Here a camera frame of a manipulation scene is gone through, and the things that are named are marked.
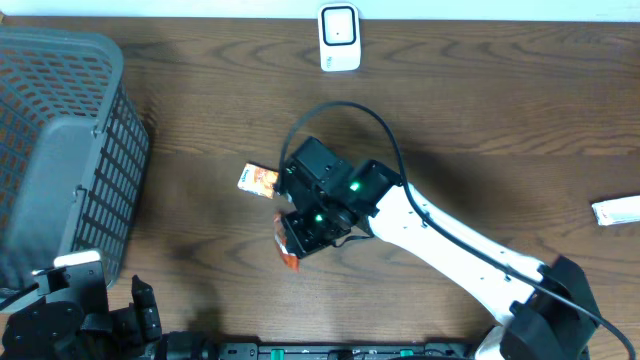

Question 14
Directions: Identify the orange chocolate bar wrapper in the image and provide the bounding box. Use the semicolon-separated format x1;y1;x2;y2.
273;212;299;272

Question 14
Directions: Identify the white green medicine box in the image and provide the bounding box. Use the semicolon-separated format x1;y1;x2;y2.
591;195;640;226

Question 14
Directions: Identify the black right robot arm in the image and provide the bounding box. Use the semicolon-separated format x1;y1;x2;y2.
237;137;599;359

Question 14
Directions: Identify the white barcode scanner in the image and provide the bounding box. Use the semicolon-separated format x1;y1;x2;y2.
318;3;361;72

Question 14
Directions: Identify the grey plastic basket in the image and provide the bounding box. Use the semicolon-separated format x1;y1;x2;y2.
1;26;150;313

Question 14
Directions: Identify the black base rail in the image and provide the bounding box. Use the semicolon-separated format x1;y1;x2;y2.
159;329;476;360

